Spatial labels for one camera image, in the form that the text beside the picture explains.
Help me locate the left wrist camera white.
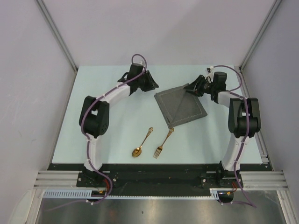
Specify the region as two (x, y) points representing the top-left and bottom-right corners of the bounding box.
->
(138, 60), (145, 67)

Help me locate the grey cloth napkin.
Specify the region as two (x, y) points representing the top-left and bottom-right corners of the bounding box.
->
(154, 84), (207, 128)

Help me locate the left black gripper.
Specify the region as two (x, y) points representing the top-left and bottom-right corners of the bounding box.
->
(137, 71), (159, 93)

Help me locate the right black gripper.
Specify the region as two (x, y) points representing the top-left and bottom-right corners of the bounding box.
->
(183, 75), (215, 97)

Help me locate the right aluminium frame post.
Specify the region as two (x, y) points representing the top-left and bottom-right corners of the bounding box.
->
(239, 0), (283, 72)

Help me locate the right aluminium side rail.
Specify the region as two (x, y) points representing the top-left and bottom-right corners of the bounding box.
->
(234, 66), (270, 164)

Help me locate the gold fork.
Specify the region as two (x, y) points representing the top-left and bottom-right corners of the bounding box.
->
(153, 128), (174, 159)

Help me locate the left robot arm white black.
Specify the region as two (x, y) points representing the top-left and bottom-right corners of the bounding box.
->
(79, 63), (159, 187)

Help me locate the gold spoon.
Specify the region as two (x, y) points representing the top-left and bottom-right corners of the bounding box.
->
(132, 127), (154, 158)

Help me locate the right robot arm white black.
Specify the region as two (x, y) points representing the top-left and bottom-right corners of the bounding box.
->
(184, 72), (261, 188)

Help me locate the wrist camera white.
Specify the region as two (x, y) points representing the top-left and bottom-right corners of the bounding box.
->
(138, 60), (145, 67)
(206, 66), (214, 80)

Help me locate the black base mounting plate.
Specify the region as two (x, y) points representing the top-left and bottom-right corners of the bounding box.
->
(48, 163), (272, 197)

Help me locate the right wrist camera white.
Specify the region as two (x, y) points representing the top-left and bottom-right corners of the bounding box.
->
(206, 66), (214, 80)

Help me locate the front aluminium frame rail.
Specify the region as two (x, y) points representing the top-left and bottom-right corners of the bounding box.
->
(34, 171), (289, 190)

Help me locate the left aluminium frame post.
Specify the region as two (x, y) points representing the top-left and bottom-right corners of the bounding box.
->
(34, 0), (78, 74)

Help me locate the aluminium frame post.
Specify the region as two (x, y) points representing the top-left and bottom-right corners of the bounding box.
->
(34, 0), (78, 74)
(239, 0), (283, 72)

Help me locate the white slotted cable duct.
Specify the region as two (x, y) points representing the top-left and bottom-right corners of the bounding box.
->
(43, 188), (234, 201)

